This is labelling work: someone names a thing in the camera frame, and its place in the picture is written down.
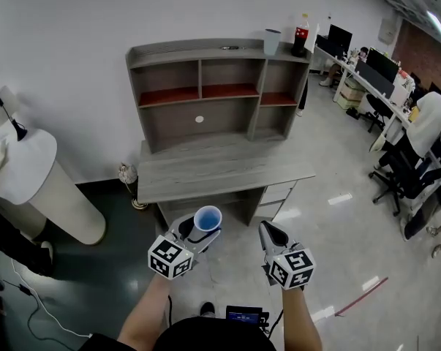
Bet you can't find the cola bottle with red label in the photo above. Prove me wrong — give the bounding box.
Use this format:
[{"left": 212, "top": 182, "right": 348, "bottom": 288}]
[{"left": 290, "top": 12, "right": 311, "bottom": 58}]

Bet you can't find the glass lamp with brass base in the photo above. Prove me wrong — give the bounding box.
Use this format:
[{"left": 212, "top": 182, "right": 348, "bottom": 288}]
[{"left": 118, "top": 162, "right": 149, "bottom": 210}]

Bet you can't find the pale blue tumbler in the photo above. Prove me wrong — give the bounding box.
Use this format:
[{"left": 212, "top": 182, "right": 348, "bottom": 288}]
[{"left": 263, "top": 29, "right": 282, "bottom": 56}]

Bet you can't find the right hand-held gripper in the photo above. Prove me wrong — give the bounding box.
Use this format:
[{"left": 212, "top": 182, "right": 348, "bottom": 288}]
[{"left": 259, "top": 220, "right": 317, "bottom": 291}]

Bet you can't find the white wall panel box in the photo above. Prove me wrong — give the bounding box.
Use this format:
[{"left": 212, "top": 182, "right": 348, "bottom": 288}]
[{"left": 377, "top": 17, "right": 396, "bottom": 44}]

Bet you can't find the grey wooden shelf unit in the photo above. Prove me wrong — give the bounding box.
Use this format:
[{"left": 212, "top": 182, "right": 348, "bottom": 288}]
[{"left": 126, "top": 37, "right": 312, "bottom": 155}]

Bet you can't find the black lamp with white shade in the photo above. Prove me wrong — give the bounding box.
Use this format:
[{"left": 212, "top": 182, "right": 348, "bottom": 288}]
[{"left": 0, "top": 85, "right": 29, "bottom": 142}]

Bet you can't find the blue plastic cup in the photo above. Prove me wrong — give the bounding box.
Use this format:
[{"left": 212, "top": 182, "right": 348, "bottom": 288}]
[{"left": 193, "top": 205, "right": 223, "bottom": 233}]

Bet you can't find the black office chair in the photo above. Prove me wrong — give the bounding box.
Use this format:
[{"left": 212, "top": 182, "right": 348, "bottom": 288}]
[
  {"left": 364, "top": 93, "right": 395, "bottom": 133},
  {"left": 369, "top": 143, "right": 441, "bottom": 217}
]

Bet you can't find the person's right forearm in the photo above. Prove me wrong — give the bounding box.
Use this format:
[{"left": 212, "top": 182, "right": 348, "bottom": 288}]
[{"left": 281, "top": 287, "right": 323, "bottom": 351}]

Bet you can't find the dark desk partition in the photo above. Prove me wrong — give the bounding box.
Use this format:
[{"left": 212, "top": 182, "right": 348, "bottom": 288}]
[{"left": 354, "top": 60, "right": 396, "bottom": 100}]

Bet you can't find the long white office desk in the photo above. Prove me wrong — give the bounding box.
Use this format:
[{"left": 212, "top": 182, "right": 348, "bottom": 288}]
[{"left": 313, "top": 44, "right": 441, "bottom": 167}]

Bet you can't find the white pedestal table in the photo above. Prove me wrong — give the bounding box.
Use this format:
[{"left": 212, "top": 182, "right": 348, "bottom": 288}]
[{"left": 0, "top": 128, "right": 107, "bottom": 246}]

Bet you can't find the person's left forearm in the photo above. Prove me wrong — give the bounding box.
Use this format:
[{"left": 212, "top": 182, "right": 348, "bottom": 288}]
[{"left": 116, "top": 274, "right": 172, "bottom": 351}]

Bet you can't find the black computer monitor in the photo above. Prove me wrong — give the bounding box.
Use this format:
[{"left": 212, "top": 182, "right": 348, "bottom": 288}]
[
  {"left": 328, "top": 23, "right": 353, "bottom": 56},
  {"left": 366, "top": 48, "right": 399, "bottom": 83}
]

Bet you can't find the pale storage drawer unit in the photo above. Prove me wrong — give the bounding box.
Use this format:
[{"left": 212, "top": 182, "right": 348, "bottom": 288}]
[{"left": 337, "top": 80, "right": 367, "bottom": 109}]

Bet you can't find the red floor tape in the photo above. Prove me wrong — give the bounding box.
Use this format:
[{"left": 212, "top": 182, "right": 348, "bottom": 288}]
[{"left": 335, "top": 276, "right": 389, "bottom": 317}]

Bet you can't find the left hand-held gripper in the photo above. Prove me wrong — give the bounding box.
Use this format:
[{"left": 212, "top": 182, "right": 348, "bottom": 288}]
[{"left": 147, "top": 213, "right": 222, "bottom": 280}]

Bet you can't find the black chest-mounted screen device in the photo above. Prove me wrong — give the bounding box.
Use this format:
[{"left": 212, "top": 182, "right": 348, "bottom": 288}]
[{"left": 225, "top": 305, "right": 271, "bottom": 334}]

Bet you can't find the white power cable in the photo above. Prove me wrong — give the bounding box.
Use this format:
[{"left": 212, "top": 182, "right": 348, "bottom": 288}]
[{"left": 11, "top": 257, "right": 93, "bottom": 339}]

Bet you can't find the person's black shirt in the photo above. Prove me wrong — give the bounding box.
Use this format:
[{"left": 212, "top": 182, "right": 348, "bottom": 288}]
[{"left": 77, "top": 316, "right": 278, "bottom": 351}]

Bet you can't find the ceiling tube light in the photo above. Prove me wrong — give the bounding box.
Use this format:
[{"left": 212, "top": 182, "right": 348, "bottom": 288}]
[{"left": 426, "top": 10, "right": 441, "bottom": 43}]

